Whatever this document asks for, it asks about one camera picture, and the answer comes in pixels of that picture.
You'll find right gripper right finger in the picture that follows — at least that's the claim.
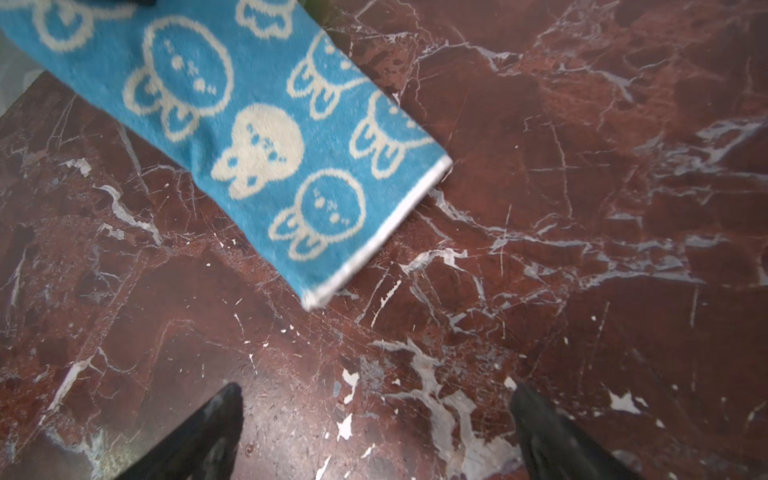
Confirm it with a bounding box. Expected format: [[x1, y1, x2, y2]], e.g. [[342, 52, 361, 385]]
[[510, 383, 641, 480]]

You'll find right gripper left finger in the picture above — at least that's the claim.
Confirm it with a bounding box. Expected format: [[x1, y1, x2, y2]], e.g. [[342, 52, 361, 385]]
[[118, 382, 244, 479]]

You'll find teal patterned towel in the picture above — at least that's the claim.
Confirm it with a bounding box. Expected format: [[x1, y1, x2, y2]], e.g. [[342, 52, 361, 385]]
[[1, 1, 452, 309]]

